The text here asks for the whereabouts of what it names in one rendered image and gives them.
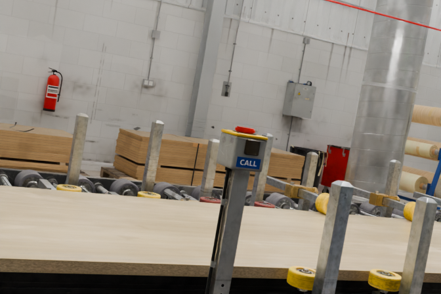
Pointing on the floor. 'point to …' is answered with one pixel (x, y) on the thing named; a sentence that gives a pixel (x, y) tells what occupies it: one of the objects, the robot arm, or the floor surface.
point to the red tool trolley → (335, 166)
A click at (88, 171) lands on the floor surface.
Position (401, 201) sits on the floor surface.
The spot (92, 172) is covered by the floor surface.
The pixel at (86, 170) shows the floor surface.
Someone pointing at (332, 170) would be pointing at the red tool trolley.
